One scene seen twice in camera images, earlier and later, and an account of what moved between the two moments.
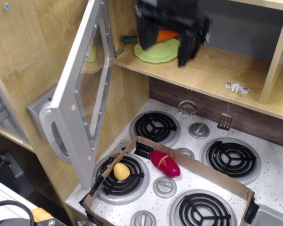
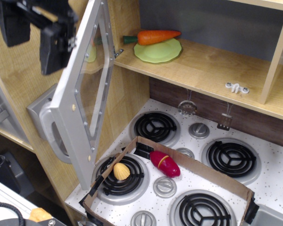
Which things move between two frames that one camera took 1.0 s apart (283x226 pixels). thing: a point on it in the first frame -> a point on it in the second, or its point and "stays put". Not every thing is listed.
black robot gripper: x=186 y=16 -> x=42 y=13
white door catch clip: x=244 y=90 stays put
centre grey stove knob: x=164 y=187 stays put
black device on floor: x=6 y=170 stays put
